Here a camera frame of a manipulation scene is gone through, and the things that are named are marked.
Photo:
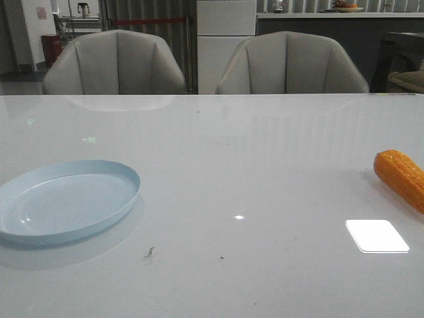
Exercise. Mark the light blue round plate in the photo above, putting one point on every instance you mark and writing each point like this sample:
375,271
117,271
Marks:
66,201

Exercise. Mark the orange toy corn cob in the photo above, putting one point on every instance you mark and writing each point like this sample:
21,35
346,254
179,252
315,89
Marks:
399,172

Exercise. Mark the grey armchair on right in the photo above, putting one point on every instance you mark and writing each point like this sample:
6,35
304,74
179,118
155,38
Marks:
290,63

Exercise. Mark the grey armchair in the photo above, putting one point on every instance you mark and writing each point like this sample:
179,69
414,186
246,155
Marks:
115,62
290,63

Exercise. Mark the white cabinet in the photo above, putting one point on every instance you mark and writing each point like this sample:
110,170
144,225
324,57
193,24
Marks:
221,26

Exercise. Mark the grey armchair on left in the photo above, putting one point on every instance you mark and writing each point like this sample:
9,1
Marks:
115,62

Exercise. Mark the red barrier belt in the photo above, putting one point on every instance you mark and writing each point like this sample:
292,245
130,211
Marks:
150,21

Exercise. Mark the grey counter with white top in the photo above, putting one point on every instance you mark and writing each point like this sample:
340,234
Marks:
359,33

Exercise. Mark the red trash bin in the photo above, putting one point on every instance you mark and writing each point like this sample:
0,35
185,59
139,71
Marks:
52,48

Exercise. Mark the fruit bowl on counter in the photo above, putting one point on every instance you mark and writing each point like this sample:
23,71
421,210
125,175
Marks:
346,7

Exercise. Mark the beige cushion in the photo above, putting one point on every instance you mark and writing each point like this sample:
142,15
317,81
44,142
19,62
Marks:
410,81

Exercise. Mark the barrier post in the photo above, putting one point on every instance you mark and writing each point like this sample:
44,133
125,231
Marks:
189,54

